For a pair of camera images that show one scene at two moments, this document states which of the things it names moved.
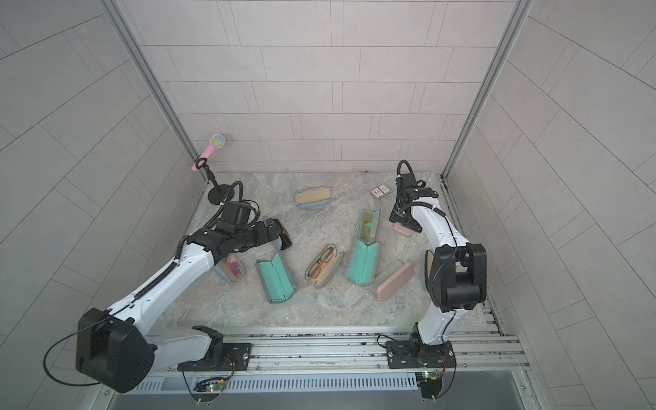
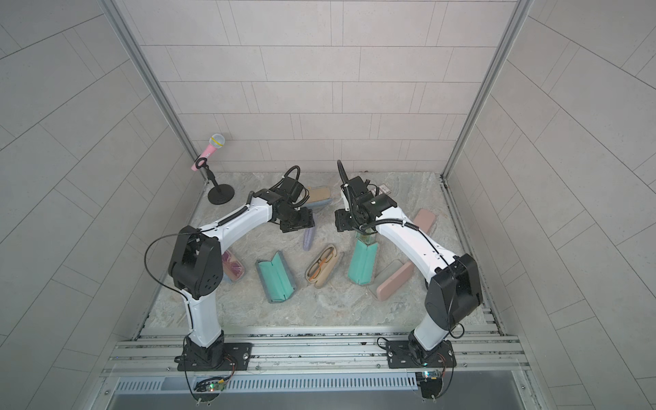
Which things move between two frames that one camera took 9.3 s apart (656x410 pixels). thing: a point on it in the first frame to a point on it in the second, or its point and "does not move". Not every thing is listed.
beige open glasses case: (323, 266) does not move
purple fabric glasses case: (278, 243) to (307, 237)
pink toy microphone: (216, 142) does not move
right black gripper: (396, 213) to (342, 220)
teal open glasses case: (277, 278) does not move
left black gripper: (264, 236) to (307, 220)
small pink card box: (380, 191) does not move
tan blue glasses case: (313, 198) does not move
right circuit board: (430, 383) does not move
